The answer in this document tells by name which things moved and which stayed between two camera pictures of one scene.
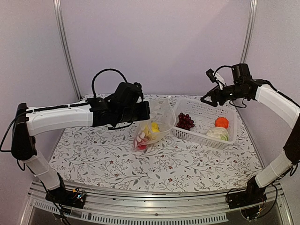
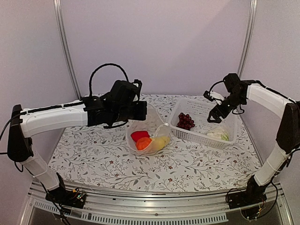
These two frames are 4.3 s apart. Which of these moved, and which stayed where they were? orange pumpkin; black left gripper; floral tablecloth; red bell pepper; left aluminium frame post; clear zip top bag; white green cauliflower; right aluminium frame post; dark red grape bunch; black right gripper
Moved: red bell pepper; orange pumpkin; clear zip top bag; black right gripper
Stayed: white green cauliflower; left aluminium frame post; dark red grape bunch; floral tablecloth; black left gripper; right aluminium frame post
